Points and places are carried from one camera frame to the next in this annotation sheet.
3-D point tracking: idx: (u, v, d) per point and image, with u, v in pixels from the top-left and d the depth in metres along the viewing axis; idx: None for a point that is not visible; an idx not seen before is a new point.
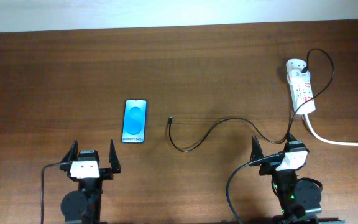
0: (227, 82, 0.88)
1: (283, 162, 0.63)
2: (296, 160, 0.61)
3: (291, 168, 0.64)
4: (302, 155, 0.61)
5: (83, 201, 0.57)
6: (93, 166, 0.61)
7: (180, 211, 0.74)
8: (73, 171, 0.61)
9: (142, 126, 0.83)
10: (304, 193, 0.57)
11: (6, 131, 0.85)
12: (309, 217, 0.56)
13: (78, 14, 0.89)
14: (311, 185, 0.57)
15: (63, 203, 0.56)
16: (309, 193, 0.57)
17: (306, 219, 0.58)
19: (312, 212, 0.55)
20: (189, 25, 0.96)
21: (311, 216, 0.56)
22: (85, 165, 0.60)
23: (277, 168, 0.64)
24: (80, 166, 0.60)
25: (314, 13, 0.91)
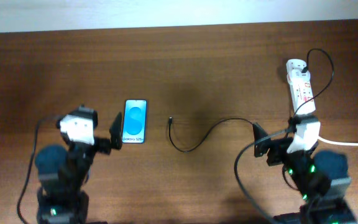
0: (227, 81, 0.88)
1: (296, 137, 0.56)
2: (307, 133, 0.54)
3: (305, 147, 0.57)
4: (315, 126, 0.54)
5: (59, 152, 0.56)
6: (88, 125, 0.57)
7: (180, 212, 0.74)
8: (64, 126, 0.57)
9: (142, 126, 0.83)
10: (327, 162, 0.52)
11: (7, 131, 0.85)
12: (337, 190, 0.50)
13: (79, 14, 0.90)
14: (334, 155, 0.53)
15: (38, 154, 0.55)
16: (332, 162, 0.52)
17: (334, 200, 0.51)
19: (341, 182, 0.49)
20: (189, 25, 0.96)
21: (338, 190, 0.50)
22: (79, 124, 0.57)
23: (288, 150, 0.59)
24: (74, 122, 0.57)
25: (313, 13, 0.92)
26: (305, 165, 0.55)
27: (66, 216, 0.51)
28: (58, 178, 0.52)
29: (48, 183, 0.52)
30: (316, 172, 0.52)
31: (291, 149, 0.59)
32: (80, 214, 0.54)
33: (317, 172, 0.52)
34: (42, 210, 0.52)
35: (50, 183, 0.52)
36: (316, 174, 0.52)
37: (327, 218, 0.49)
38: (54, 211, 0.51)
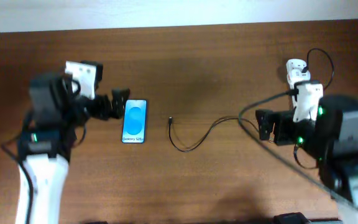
0: (227, 82, 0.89)
1: (300, 98, 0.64)
2: (311, 91, 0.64)
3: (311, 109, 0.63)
4: (316, 88, 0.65)
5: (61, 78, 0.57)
6: (91, 71, 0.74)
7: (181, 212, 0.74)
8: (71, 71, 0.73)
9: (142, 126, 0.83)
10: (334, 101, 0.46)
11: (7, 131, 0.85)
12: (349, 126, 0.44)
13: (79, 14, 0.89)
14: (343, 97, 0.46)
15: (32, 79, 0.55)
16: (339, 101, 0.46)
17: (350, 142, 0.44)
19: (352, 116, 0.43)
20: (189, 25, 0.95)
21: (348, 124, 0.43)
22: (84, 69, 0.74)
23: (294, 118, 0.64)
24: (79, 69, 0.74)
25: (314, 14, 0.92)
26: (317, 120, 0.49)
27: (48, 141, 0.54)
28: (50, 104, 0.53)
29: (40, 105, 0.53)
30: (326, 114, 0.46)
31: (298, 116, 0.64)
32: (64, 144, 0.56)
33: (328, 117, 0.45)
34: (23, 136, 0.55)
35: (43, 106, 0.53)
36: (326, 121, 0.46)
37: (352, 167, 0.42)
38: (35, 137, 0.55)
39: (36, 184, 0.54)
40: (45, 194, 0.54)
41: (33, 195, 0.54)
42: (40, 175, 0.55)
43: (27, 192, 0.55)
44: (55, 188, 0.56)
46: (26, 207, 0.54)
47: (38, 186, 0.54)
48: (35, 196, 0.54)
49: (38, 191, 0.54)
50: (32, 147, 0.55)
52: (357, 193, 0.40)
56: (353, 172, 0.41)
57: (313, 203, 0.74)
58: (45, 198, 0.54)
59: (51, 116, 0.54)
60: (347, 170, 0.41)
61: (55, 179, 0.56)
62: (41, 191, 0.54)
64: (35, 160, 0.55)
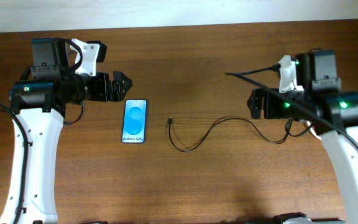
0: (227, 81, 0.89)
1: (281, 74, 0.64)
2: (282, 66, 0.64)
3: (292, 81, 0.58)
4: (291, 61, 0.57)
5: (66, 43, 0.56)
6: (94, 48, 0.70)
7: (181, 212, 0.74)
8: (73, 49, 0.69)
9: (142, 126, 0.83)
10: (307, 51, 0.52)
11: (7, 130, 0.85)
12: (324, 67, 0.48)
13: (79, 14, 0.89)
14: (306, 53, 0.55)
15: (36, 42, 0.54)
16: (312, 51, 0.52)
17: (328, 81, 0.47)
19: (324, 55, 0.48)
20: (189, 25, 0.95)
21: (322, 62, 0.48)
22: (87, 47, 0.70)
23: (279, 91, 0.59)
24: (82, 46, 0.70)
25: (314, 14, 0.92)
26: (298, 77, 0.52)
27: (41, 93, 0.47)
28: (50, 56, 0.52)
29: (40, 60, 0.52)
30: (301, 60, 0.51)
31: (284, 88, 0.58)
32: (59, 99, 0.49)
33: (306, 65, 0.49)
34: (14, 88, 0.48)
35: (43, 60, 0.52)
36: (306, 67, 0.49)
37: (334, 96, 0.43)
38: (28, 88, 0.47)
39: (30, 137, 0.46)
40: (43, 148, 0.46)
41: (29, 147, 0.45)
42: (33, 128, 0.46)
43: (20, 147, 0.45)
44: (53, 144, 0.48)
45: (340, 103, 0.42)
46: (18, 167, 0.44)
47: (32, 139, 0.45)
48: (31, 148, 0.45)
49: (34, 144, 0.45)
50: (25, 99, 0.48)
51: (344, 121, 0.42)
52: (337, 119, 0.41)
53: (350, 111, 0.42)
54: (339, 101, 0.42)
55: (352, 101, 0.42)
56: (334, 99, 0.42)
57: (313, 203, 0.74)
58: (48, 147, 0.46)
59: (50, 70, 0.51)
60: (329, 99, 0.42)
61: (53, 132, 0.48)
62: (38, 145, 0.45)
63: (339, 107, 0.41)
64: (28, 113, 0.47)
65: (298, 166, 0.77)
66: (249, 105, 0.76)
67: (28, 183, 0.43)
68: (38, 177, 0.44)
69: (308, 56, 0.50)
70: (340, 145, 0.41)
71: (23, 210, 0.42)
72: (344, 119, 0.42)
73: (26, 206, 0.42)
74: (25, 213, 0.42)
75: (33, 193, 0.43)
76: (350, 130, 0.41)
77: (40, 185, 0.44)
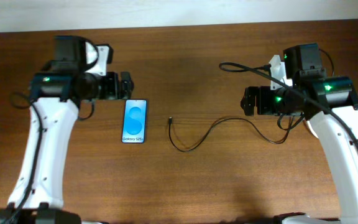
0: (227, 81, 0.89)
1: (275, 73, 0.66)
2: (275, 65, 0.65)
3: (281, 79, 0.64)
4: (280, 61, 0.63)
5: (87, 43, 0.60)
6: (104, 48, 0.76)
7: (181, 212, 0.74)
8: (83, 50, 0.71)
9: (142, 126, 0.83)
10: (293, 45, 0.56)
11: (6, 131, 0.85)
12: (309, 58, 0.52)
13: (79, 14, 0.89)
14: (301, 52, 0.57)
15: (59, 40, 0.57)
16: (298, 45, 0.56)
17: (316, 71, 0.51)
19: (308, 46, 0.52)
20: (189, 25, 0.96)
21: (307, 53, 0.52)
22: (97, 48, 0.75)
23: (271, 88, 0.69)
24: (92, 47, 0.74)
25: (314, 14, 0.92)
26: (286, 71, 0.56)
27: (61, 84, 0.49)
28: (70, 51, 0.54)
29: (61, 55, 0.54)
30: (288, 55, 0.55)
31: (275, 85, 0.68)
32: (77, 92, 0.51)
33: (293, 58, 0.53)
34: (35, 78, 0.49)
35: (63, 55, 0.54)
36: (293, 60, 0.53)
37: (319, 81, 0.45)
38: (47, 79, 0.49)
39: (45, 122, 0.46)
40: (56, 134, 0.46)
41: (43, 132, 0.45)
42: (49, 114, 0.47)
43: (35, 132, 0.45)
44: (66, 133, 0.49)
45: (325, 86, 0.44)
46: (32, 150, 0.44)
47: (46, 125, 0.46)
48: (45, 133, 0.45)
49: (48, 129, 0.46)
50: (44, 89, 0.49)
51: (330, 103, 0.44)
52: (323, 101, 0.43)
53: (335, 93, 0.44)
54: (324, 84, 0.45)
55: (338, 86, 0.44)
56: (318, 84, 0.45)
57: (313, 203, 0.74)
58: (61, 135, 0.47)
59: (69, 63, 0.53)
60: (314, 85, 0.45)
61: (67, 122, 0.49)
62: (52, 131, 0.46)
63: (324, 89, 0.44)
64: (46, 101, 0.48)
65: (298, 166, 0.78)
66: (240, 103, 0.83)
67: (40, 165, 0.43)
68: (50, 160, 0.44)
69: (294, 50, 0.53)
70: (327, 124, 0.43)
71: (32, 191, 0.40)
72: (330, 102, 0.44)
73: (35, 188, 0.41)
74: (33, 195, 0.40)
75: (43, 175, 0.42)
76: (335, 110, 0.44)
77: (51, 169, 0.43)
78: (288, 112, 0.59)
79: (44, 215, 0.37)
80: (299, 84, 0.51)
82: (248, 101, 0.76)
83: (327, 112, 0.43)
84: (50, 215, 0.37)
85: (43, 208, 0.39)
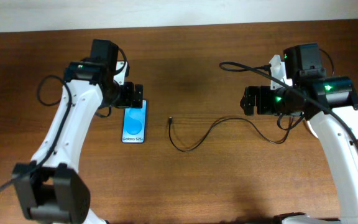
0: (227, 81, 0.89)
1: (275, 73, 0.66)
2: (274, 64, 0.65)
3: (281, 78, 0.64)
4: (280, 61, 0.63)
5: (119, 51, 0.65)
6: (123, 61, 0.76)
7: (180, 212, 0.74)
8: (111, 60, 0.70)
9: (142, 126, 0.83)
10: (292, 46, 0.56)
11: (6, 131, 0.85)
12: (310, 58, 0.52)
13: (79, 14, 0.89)
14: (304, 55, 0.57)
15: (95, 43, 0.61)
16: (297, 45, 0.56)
17: (316, 71, 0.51)
19: (308, 46, 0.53)
20: (189, 25, 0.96)
21: (307, 53, 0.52)
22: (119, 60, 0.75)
23: (271, 88, 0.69)
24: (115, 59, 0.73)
25: (315, 13, 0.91)
26: (286, 71, 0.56)
27: (92, 72, 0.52)
28: (105, 53, 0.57)
29: (96, 55, 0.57)
30: (288, 55, 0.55)
31: (275, 85, 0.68)
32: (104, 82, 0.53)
33: (293, 58, 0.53)
34: (71, 65, 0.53)
35: (97, 55, 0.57)
36: (293, 60, 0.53)
37: (319, 81, 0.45)
38: (81, 66, 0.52)
39: (74, 98, 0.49)
40: (82, 111, 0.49)
41: (72, 107, 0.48)
42: (79, 93, 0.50)
43: (65, 106, 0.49)
44: (89, 113, 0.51)
45: (325, 87, 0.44)
46: (58, 121, 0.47)
47: (76, 101, 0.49)
48: (73, 108, 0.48)
49: (76, 105, 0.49)
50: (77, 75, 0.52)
51: (330, 104, 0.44)
52: (323, 101, 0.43)
53: (335, 93, 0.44)
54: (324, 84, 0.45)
55: (338, 86, 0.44)
56: (318, 84, 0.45)
57: (313, 203, 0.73)
58: (86, 112, 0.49)
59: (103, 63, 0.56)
60: (314, 85, 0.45)
61: (93, 104, 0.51)
62: (78, 107, 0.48)
63: (325, 89, 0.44)
64: (78, 83, 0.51)
65: (298, 167, 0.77)
66: (240, 104, 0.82)
67: (64, 134, 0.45)
68: (73, 132, 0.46)
69: (294, 50, 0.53)
70: (327, 124, 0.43)
71: (53, 152, 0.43)
72: (330, 102, 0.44)
73: (57, 152, 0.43)
74: (54, 157, 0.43)
75: (65, 142, 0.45)
76: (335, 111, 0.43)
77: (73, 140, 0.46)
78: (288, 112, 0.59)
79: (61, 174, 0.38)
80: (299, 84, 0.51)
82: (248, 101, 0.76)
83: (326, 112, 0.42)
84: (67, 175, 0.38)
85: (61, 168, 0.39)
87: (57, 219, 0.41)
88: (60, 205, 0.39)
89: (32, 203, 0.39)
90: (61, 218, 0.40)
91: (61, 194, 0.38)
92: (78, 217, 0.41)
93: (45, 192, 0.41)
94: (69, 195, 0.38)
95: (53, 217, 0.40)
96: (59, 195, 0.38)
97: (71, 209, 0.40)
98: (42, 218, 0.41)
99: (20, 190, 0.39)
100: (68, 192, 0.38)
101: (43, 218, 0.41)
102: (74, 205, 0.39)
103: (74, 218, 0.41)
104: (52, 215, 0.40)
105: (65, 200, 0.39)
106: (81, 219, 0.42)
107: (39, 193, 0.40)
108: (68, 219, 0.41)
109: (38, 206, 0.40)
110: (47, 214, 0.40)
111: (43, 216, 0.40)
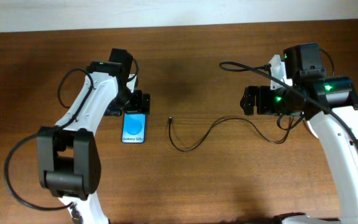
0: (227, 81, 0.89)
1: (275, 73, 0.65)
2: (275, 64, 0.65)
3: (281, 78, 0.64)
4: (280, 61, 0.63)
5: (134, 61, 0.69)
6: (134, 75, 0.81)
7: (180, 211, 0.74)
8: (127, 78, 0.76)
9: (142, 126, 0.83)
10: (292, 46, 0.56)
11: (6, 130, 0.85)
12: (310, 58, 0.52)
13: (79, 13, 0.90)
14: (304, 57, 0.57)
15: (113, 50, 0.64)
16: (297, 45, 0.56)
17: (316, 71, 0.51)
19: (308, 46, 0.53)
20: (189, 25, 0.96)
21: (307, 53, 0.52)
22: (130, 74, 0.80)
23: (271, 88, 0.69)
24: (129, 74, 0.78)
25: (313, 12, 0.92)
26: (286, 71, 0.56)
27: (111, 68, 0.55)
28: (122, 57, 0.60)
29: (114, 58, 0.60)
30: (289, 55, 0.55)
31: (275, 85, 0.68)
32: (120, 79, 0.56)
33: (293, 57, 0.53)
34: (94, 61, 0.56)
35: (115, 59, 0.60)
36: (293, 60, 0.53)
37: (319, 81, 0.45)
38: (102, 63, 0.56)
39: (96, 83, 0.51)
40: (103, 93, 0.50)
41: (92, 89, 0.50)
42: (99, 80, 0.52)
43: (86, 89, 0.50)
44: (107, 99, 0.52)
45: (325, 86, 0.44)
46: (79, 99, 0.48)
47: (96, 85, 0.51)
48: (94, 91, 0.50)
49: (97, 89, 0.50)
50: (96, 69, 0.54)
51: (330, 104, 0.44)
52: (323, 101, 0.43)
53: (335, 94, 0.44)
54: (324, 84, 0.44)
55: (338, 86, 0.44)
56: (319, 84, 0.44)
57: (313, 203, 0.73)
58: (105, 97, 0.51)
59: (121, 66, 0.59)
60: (314, 85, 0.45)
61: (110, 93, 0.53)
62: (100, 90, 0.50)
63: (324, 89, 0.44)
64: (98, 73, 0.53)
65: (298, 167, 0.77)
66: (240, 104, 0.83)
67: (85, 109, 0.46)
68: (94, 107, 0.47)
69: (294, 50, 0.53)
70: (327, 124, 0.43)
71: (75, 121, 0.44)
72: (330, 102, 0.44)
73: (78, 120, 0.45)
74: (76, 124, 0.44)
75: (86, 114, 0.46)
76: (335, 111, 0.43)
77: (94, 114, 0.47)
78: (288, 112, 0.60)
79: (81, 135, 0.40)
80: (299, 84, 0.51)
82: (248, 101, 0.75)
83: (326, 112, 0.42)
84: (87, 136, 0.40)
85: (81, 130, 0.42)
87: (69, 188, 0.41)
88: (76, 167, 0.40)
89: (48, 166, 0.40)
90: (74, 185, 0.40)
91: (78, 155, 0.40)
92: (89, 185, 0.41)
93: (61, 160, 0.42)
94: (86, 157, 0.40)
95: (66, 184, 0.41)
96: (76, 157, 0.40)
97: (85, 173, 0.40)
98: (55, 186, 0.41)
99: (41, 152, 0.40)
100: (85, 153, 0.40)
101: (56, 186, 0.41)
102: (89, 168, 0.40)
103: (86, 186, 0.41)
104: (65, 183, 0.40)
105: (81, 162, 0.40)
106: (92, 190, 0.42)
107: (56, 158, 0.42)
108: (80, 187, 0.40)
109: (54, 171, 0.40)
110: (60, 180, 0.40)
111: (57, 185, 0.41)
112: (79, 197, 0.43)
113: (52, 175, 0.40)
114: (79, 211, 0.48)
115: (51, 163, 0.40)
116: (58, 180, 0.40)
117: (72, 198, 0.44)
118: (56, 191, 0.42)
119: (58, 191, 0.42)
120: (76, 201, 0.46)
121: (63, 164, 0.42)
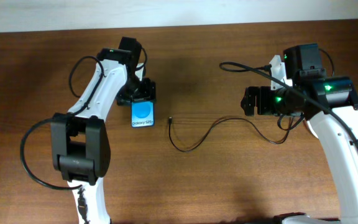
0: (227, 82, 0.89)
1: (275, 71, 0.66)
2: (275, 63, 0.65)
3: (281, 79, 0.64)
4: (280, 62, 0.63)
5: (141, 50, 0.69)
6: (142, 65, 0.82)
7: (180, 212, 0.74)
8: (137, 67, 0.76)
9: (151, 109, 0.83)
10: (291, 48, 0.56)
11: (6, 131, 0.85)
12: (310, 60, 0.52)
13: (79, 13, 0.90)
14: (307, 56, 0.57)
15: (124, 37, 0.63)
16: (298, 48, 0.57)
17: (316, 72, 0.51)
19: (306, 47, 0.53)
20: (189, 25, 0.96)
21: (306, 54, 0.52)
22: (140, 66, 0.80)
23: (271, 88, 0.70)
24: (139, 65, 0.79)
25: (313, 12, 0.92)
26: (286, 71, 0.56)
27: (120, 58, 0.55)
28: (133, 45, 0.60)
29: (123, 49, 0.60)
30: (289, 56, 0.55)
31: (275, 86, 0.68)
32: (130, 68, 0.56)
33: (293, 58, 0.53)
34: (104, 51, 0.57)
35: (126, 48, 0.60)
36: (293, 60, 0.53)
37: (319, 82, 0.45)
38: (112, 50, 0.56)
39: (105, 71, 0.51)
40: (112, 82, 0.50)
41: (103, 77, 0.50)
42: (110, 68, 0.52)
43: (96, 76, 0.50)
44: (117, 85, 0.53)
45: (325, 86, 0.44)
46: (91, 87, 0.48)
47: (107, 73, 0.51)
48: (104, 78, 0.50)
49: (107, 76, 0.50)
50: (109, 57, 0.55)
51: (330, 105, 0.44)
52: (324, 102, 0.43)
53: (334, 94, 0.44)
54: (324, 84, 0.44)
55: (339, 88, 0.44)
56: (319, 85, 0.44)
57: (313, 203, 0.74)
58: (114, 85, 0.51)
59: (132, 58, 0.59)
60: (315, 86, 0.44)
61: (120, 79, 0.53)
62: (110, 78, 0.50)
63: (324, 89, 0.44)
64: (109, 61, 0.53)
65: (298, 166, 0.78)
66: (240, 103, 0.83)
67: (96, 96, 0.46)
68: (104, 95, 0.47)
69: (294, 50, 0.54)
70: (327, 124, 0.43)
71: (87, 107, 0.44)
72: (329, 102, 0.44)
73: (90, 107, 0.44)
74: (88, 111, 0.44)
75: (97, 101, 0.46)
76: (335, 111, 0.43)
77: (104, 102, 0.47)
78: (288, 112, 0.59)
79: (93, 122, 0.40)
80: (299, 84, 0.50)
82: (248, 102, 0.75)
83: (326, 112, 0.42)
84: (99, 123, 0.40)
85: (94, 117, 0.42)
87: (81, 170, 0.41)
88: (88, 150, 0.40)
89: (63, 149, 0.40)
90: (86, 168, 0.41)
91: (91, 140, 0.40)
92: (100, 169, 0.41)
93: (74, 146, 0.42)
94: (97, 143, 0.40)
95: (79, 166, 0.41)
96: (88, 141, 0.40)
97: (96, 157, 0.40)
98: (68, 168, 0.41)
99: (55, 135, 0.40)
100: (97, 138, 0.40)
101: (68, 169, 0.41)
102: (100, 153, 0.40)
103: (97, 169, 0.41)
104: (78, 165, 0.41)
105: (94, 146, 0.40)
106: (102, 173, 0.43)
107: (69, 141, 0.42)
108: (92, 170, 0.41)
109: (66, 155, 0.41)
110: (73, 162, 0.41)
111: (69, 167, 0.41)
112: (88, 182, 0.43)
113: (66, 157, 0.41)
114: (86, 198, 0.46)
115: (65, 147, 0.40)
116: (71, 162, 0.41)
117: (81, 182, 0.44)
118: (68, 173, 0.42)
119: (69, 173, 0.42)
120: (84, 186, 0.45)
121: (77, 148, 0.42)
